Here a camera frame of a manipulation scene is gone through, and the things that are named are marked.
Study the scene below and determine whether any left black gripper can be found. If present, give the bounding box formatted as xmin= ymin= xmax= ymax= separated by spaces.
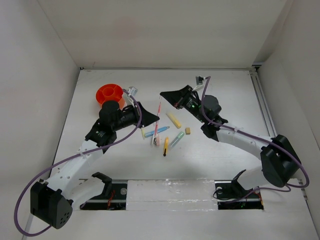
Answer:
xmin=112 ymin=101 xmax=159 ymax=132

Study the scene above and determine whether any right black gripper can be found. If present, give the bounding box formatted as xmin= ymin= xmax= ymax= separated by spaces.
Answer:
xmin=161 ymin=85 xmax=207 ymax=124

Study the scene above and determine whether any pink pen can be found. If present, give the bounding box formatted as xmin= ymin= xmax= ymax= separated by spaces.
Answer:
xmin=153 ymin=96 xmax=162 ymax=145

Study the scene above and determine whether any pale yellow pen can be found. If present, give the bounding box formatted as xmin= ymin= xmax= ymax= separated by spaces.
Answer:
xmin=140 ymin=127 xmax=146 ymax=139

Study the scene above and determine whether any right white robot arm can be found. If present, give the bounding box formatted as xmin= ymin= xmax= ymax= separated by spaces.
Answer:
xmin=160 ymin=85 xmax=301 ymax=202

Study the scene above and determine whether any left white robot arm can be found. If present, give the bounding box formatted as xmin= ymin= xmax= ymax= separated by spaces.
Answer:
xmin=30 ymin=101 xmax=160 ymax=229

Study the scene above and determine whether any orange round divided container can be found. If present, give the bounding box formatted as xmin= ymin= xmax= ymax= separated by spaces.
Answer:
xmin=95 ymin=83 xmax=125 ymax=110

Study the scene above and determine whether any yellow highlighter marker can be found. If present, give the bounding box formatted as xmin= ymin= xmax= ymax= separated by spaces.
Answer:
xmin=166 ymin=112 xmax=182 ymax=129

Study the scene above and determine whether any tan eraser block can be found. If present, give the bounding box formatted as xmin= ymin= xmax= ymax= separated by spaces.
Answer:
xmin=185 ymin=127 xmax=191 ymax=135

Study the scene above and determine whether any blue pen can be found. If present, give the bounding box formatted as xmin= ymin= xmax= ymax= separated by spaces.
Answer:
xmin=144 ymin=126 xmax=170 ymax=138

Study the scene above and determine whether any green highlighter marker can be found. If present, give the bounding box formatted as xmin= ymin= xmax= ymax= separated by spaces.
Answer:
xmin=169 ymin=131 xmax=185 ymax=148

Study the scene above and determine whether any yellow black-tipped pen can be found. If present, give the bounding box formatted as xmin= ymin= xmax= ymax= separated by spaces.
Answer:
xmin=163 ymin=137 xmax=169 ymax=157

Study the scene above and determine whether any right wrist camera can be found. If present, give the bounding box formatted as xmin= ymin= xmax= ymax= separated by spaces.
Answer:
xmin=193 ymin=75 xmax=206 ymax=91

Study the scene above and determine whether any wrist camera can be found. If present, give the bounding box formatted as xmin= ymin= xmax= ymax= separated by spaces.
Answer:
xmin=127 ymin=86 xmax=138 ymax=97
xmin=193 ymin=75 xmax=206 ymax=91

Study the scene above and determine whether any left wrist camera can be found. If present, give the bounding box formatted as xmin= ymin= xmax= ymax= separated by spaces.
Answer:
xmin=127 ymin=86 xmax=138 ymax=97

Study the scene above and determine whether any aluminium rail frame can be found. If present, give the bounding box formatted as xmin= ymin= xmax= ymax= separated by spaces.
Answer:
xmin=251 ymin=64 xmax=307 ymax=201

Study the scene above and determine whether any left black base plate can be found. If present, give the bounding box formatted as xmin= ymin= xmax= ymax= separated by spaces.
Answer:
xmin=80 ymin=180 xmax=128 ymax=211

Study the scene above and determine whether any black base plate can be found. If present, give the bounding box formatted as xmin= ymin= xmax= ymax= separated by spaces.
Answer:
xmin=212 ymin=180 xmax=264 ymax=210
xmin=80 ymin=180 xmax=128 ymax=211

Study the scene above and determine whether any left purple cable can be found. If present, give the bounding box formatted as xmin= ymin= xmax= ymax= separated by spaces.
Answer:
xmin=13 ymin=88 xmax=143 ymax=237

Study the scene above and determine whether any purple cable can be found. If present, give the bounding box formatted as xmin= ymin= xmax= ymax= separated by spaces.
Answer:
xmin=198 ymin=75 xmax=310 ymax=203
xmin=13 ymin=88 xmax=143 ymax=237

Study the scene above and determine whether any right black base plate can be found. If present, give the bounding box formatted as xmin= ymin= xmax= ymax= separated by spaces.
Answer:
xmin=212 ymin=180 xmax=264 ymax=210

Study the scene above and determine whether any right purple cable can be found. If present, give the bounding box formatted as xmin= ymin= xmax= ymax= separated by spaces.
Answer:
xmin=198 ymin=75 xmax=310 ymax=203

